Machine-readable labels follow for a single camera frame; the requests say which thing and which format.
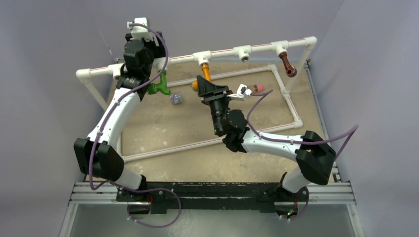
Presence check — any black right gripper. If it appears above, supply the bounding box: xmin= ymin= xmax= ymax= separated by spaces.
xmin=195 ymin=77 xmax=232 ymax=135

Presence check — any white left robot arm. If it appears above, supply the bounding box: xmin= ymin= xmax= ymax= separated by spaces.
xmin=73 ymin=31 xmax=168 ymax=202

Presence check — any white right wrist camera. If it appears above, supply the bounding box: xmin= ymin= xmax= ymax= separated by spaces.
xmin=227 ymin=84 xmax=253 ymax=101

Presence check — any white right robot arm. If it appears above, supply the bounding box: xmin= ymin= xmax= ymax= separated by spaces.
xmin=196 ymin=76 xmax=336 ymax=201

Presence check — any pink capped small bottle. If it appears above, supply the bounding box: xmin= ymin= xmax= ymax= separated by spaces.
xmin=248 ymin=83 xmax=264 ymax=93

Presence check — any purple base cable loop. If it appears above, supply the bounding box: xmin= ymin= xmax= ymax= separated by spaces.
xmin=126 ymin=191 xmax=183 ymax=229

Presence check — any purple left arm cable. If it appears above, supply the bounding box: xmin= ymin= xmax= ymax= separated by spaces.
xmin=88 ymin=23 xmax=169 ymax=191

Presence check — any white PVC pipe frame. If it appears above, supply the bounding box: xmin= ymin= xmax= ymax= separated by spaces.
xmin=76 ymin=36 xmax=317 ymax=162

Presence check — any small grey blue box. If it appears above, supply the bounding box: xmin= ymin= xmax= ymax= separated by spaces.
xmin=170 ymin=93 xmax=183 ymax=105

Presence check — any brown water faucet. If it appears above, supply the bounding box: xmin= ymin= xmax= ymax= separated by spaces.
xmin=278 ymin=51 xmax=297 ymax=78

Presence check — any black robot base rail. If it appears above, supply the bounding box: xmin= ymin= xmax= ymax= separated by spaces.
xmin=116 ymin=181 xmax=308 ymax=215

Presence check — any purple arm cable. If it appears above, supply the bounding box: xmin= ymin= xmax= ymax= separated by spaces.
xmin=88 ymin=23 xmax=169 ymax=191
xmin=246 ymin=89 xmax=359 ymax=161

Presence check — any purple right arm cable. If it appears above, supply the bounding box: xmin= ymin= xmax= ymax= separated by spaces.
xmin=246 ymin=89 xmax=359 ymax=161

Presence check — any orange water faucet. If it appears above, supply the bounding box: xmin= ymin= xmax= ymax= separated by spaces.
xmin=191 ymin=63 xmax=211 ymax=91

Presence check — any green water faucet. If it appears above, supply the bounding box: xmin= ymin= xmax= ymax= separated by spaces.
xmin=147 ymin=70 xmax=171 ymax=95

